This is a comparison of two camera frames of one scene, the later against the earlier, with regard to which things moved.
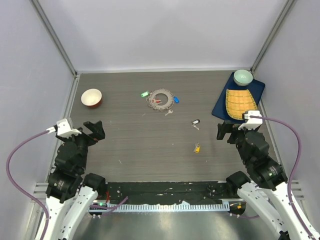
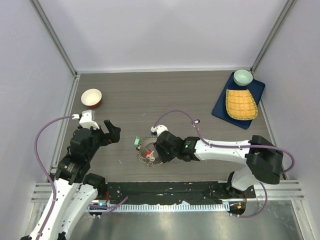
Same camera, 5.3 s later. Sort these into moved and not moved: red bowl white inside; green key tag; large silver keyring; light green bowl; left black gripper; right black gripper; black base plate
Moved: left black gripper; green key tag; right black gripper; large silver keyring
Not moved: red bowl white inside; light green bowl; black base plate
